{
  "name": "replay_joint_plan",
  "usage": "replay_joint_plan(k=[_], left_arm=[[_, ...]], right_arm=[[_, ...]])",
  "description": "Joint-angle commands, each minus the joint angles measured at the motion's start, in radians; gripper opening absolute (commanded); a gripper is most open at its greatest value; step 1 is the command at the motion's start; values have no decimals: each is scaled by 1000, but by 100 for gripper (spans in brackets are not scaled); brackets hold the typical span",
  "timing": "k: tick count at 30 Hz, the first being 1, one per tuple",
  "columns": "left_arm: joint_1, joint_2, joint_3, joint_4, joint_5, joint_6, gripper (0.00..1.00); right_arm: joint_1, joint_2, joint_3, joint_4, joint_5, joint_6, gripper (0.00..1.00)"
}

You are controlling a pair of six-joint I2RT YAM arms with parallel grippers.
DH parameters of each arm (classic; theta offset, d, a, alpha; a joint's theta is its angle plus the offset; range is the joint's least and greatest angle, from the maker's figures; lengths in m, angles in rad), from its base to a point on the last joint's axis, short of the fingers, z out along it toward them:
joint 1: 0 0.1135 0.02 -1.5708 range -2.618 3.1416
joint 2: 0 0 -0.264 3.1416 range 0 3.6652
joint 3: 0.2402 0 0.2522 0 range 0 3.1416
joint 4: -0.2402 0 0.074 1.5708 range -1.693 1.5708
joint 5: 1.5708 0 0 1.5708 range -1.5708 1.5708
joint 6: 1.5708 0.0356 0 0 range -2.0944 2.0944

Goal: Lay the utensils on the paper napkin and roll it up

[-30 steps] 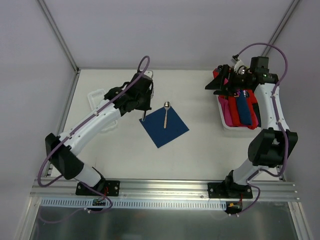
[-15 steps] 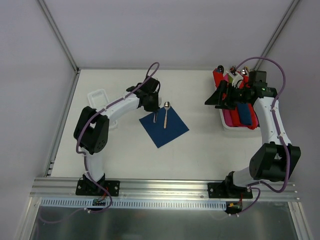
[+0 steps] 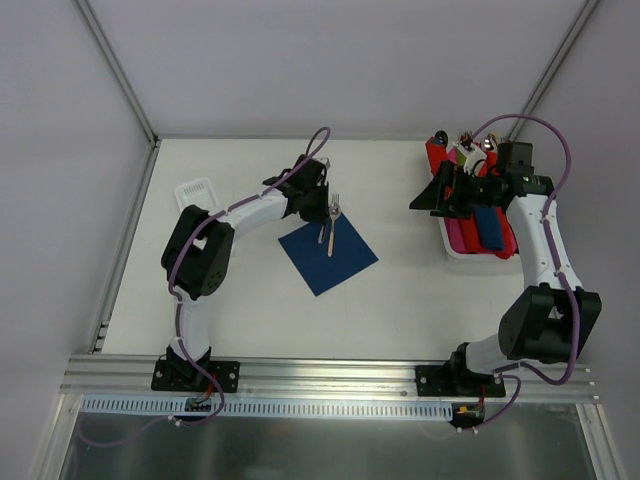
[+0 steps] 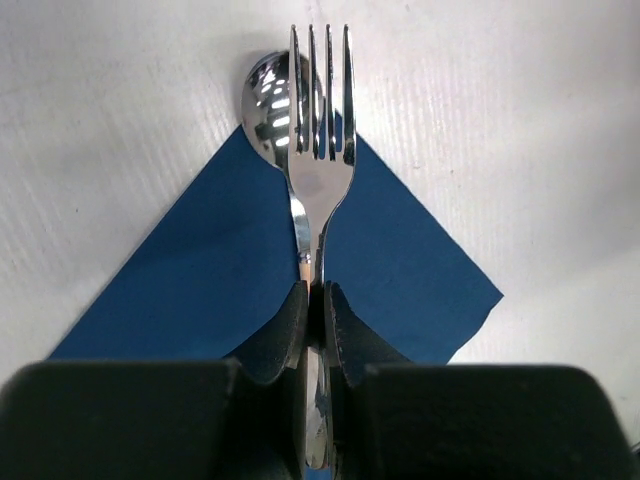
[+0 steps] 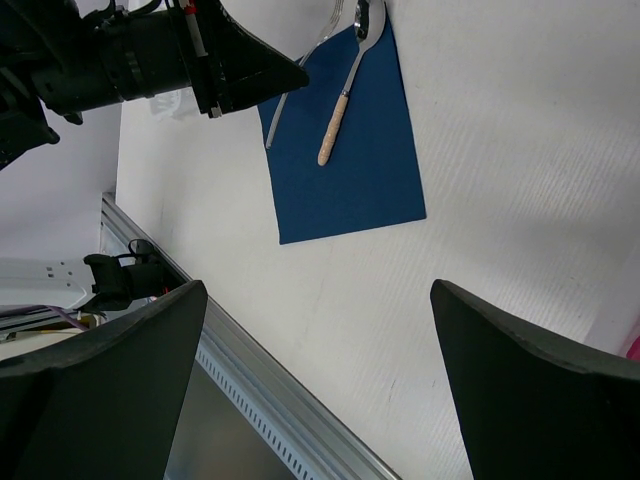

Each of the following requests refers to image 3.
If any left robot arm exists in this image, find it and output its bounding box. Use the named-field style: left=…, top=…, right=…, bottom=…
left=161, top=155, right=329, bottom=390

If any pink napkin roll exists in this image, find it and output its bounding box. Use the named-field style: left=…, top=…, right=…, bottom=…
left=444, top=218, right=467, bottom=254

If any large white tray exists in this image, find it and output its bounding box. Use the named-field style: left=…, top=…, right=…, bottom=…
left=424, top=139, right=526, bottom=262

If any white cable duct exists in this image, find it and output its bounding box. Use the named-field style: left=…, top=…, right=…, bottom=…
left=80, top=395, right=454, bottom=422

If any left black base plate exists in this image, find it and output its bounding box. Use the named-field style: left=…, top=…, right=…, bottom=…
left=150, top=356, right=241, bottom=393

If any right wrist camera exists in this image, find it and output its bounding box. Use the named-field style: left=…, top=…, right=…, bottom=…
left=455, top=142, right=488, bottom=176

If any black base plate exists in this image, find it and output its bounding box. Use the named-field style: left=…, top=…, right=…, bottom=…
left=414, top=364, right=506, bottom=398
left=150, top=356, right=241, bottom=393

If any aluminium rail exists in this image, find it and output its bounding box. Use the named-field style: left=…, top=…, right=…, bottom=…
left=59, top=354, right=601, bottom=404

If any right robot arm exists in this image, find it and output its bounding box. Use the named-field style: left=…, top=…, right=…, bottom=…
left=409, top=139, right=602, bottom=396

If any small white basket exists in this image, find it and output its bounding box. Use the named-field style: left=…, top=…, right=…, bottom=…
left=174, top=177, right=220, bottom=212

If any silver fork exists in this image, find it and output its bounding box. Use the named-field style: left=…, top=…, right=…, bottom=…
left=318, top=193, right=341, bottom=244

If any wooden handle spoon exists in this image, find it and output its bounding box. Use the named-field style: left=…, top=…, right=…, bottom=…
left=327, top=203, right=342, bottom=258

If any blue paper napkin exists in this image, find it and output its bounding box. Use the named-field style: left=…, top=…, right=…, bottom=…
left=278, top=214, right=378, bottom=296

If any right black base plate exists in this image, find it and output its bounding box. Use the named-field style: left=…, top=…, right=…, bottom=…
left=414, top=364, right=506, bottom=398

